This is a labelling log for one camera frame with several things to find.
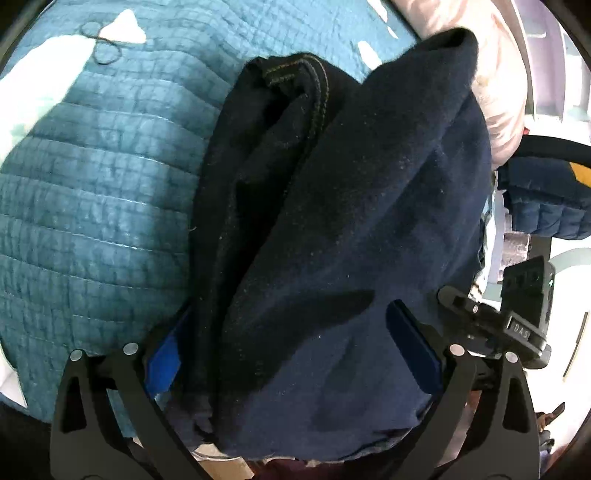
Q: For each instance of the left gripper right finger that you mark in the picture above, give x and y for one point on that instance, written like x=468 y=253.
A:
x=481 y=423

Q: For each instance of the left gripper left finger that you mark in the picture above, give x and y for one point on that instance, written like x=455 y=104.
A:
x=107 y=424

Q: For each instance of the dark navy garment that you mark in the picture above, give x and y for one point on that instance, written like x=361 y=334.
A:
x=321 y=200

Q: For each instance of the navy and yellow puffer jacket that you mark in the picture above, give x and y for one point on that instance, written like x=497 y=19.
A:
x=547 y=197

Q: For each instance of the teal quilted bed mat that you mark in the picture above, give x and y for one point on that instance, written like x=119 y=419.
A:
x=106 y=111

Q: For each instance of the pink duvet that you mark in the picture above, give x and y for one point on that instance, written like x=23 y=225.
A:
x=500 y=83

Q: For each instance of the light green bed frame post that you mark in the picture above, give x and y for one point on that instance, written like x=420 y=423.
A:
x=572 y=258

